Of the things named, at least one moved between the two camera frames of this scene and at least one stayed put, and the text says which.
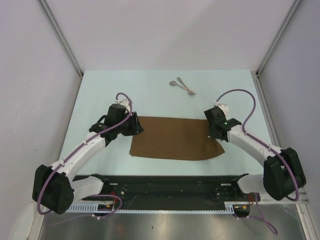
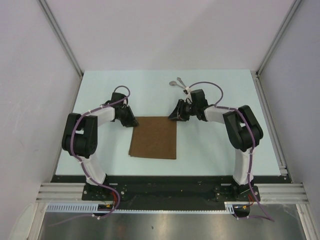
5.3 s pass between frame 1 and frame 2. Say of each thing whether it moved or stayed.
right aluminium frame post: stayed
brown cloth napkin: moved
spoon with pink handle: stayed
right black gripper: moved
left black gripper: moved
